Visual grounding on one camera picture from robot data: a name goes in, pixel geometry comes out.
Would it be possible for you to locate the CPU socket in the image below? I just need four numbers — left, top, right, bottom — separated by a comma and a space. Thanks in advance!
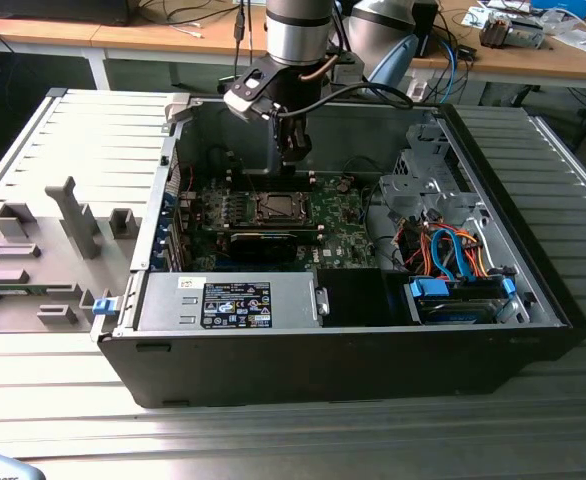
254, 189, 310, 224

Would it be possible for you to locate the white power strip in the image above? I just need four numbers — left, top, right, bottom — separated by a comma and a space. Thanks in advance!
405, 74, 430, 102

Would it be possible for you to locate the grey power supply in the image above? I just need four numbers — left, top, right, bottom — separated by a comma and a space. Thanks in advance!
133, 271, 332, 332

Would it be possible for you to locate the black graphics card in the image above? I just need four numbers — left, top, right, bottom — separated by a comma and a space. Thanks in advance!
226, 228, 300, 265

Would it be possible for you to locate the black grey PC case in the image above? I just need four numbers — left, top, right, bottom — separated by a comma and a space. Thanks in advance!
90, 94, 586, 410

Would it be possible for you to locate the blue cable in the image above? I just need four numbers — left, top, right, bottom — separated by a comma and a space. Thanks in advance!
440, 38, 474, 104

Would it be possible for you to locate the black camera cable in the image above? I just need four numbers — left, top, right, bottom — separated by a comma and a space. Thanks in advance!
277, 81, 417, 119

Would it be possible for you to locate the green motherboard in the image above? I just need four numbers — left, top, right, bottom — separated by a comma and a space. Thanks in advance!
187, 172, 380, 274

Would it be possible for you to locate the black plastic shroud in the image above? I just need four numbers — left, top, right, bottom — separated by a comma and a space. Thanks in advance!
317, 268, 389, 329

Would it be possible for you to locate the silver green CPU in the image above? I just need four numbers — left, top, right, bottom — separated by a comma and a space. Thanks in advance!
267, 195, 298, 217

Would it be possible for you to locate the clear plastic bag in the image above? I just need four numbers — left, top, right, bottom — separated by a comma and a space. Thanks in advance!
547, 17, 586, 51

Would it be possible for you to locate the blue wire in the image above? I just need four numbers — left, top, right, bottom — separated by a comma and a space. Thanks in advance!
430, 227, 474, 281

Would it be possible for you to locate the black speaker box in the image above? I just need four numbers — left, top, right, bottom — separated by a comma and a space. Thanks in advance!
412, 0, 440, 59

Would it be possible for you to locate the black flat device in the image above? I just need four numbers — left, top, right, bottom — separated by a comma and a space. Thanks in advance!
0, 0, 134, 27

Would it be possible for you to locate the hard disk in blue carrier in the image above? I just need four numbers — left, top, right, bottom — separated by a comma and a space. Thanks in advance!
403, 276, 518, 327

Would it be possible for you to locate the metal socket cover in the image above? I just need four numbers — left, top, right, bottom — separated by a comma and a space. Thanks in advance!
255, 191, 308, 222

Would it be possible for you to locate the grey parts rack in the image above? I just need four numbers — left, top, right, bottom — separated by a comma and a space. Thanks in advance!
0, 174, 142, 335

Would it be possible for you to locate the wooden desk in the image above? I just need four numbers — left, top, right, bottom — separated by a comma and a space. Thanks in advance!
0, 0, 586, 101

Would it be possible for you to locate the black copper CPU cooler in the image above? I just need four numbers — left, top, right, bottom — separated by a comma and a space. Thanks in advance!
479, 12, 547, 51

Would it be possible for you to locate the grey metal disk bay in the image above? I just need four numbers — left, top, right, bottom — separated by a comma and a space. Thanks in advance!
376, 122, 480, 224

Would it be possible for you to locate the orange red wire bundle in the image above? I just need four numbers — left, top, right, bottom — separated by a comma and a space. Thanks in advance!
402, 224, 489, 276

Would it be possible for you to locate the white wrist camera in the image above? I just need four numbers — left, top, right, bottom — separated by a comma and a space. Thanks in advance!
221, 66, 280, 124

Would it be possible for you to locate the thin dark wire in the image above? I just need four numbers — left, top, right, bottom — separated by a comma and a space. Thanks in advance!
345, 157, 382, 176

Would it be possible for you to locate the blue box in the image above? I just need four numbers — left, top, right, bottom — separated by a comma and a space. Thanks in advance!
530, 0, 586, 17

